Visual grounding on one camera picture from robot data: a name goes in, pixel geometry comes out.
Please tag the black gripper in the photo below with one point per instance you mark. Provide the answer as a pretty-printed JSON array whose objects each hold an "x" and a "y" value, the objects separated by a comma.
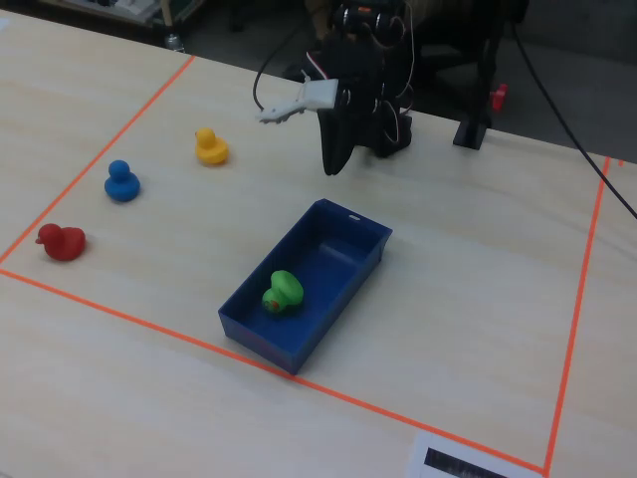
[{"x": 334, "y": 130}]

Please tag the green rubber duck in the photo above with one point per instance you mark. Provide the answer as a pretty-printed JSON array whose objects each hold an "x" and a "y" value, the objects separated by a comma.
[{"x": 283, "y": 294}]

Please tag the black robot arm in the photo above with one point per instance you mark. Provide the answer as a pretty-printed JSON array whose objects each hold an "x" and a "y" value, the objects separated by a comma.
[{"x": 395, "y": 134}]

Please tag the blue plastic box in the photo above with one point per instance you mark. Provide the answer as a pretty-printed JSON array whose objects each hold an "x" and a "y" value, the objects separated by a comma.
[{"x": 343, "y": 249}]

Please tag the yellow rubber duck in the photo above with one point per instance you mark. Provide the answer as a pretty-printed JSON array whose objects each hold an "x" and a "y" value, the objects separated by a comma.
[{"x": 211, "y": 149}]

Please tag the blue rubber duck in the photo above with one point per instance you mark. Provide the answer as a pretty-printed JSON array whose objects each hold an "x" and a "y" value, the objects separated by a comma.
[{"x": 121, "y": 184}]

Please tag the red rubber duck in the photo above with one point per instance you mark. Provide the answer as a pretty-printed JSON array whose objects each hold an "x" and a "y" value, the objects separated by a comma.
[{"x": 62, "y": 242}]

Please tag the black clamp stand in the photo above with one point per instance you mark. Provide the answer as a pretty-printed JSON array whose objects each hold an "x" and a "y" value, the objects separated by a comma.
[{"x": 473, "y": 129}]

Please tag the black office chair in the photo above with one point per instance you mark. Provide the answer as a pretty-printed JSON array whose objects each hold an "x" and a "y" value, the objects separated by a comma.
[{"x": 448, "y": 50}]

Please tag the red clamp knob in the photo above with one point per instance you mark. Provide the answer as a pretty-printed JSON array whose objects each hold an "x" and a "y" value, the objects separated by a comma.
[{"x": 499, "y": 97}]

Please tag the small grey metal object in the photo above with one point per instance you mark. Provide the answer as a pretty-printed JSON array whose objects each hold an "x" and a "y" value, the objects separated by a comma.
[{"x": 173, "y": 42}]

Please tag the orange tape line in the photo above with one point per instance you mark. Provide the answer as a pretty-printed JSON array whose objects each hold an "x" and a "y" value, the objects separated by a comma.
[
  {"x": 199, "y": 343},
  {"x": 577, "y": 309},
  {"x": 99, "y": 157}
]

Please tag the white paper label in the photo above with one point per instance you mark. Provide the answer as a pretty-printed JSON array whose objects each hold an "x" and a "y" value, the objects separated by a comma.
[{"x": 418, "y": 455}]

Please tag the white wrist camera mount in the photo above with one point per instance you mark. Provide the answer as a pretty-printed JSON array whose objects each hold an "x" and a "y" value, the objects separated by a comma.
[{"x": 318, "y": 94}]

